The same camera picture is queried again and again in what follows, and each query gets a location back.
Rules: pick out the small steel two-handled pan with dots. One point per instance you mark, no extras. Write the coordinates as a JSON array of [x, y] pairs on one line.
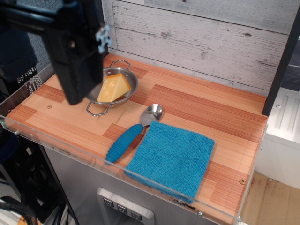
[[116, 67]]

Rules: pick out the blue towel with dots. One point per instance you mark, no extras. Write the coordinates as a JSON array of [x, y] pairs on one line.
[[172, 160]]

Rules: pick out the right dark shelf post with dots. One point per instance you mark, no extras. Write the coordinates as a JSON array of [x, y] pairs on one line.
[[283, 64]]

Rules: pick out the white side unit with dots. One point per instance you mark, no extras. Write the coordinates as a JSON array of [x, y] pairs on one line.
[[279, 155]]

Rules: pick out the spoon with blue handle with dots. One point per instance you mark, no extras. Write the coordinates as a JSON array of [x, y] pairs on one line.
[[152, 113]]

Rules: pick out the yellow toy cheese wedge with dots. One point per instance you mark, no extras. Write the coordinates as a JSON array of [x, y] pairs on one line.
[[114, 86]]

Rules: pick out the clear acrylic guard rail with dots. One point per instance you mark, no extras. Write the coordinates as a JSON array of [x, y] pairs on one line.
[[231, 117]]

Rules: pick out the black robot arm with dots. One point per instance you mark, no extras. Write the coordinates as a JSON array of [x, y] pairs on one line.
[[16, 22]]

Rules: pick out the steel toy fridge cabinet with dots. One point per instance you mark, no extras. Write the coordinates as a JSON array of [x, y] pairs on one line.
[[98, 196]]

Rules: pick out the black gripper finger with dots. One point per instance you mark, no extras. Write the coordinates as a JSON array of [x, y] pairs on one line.
[[73, 49]]

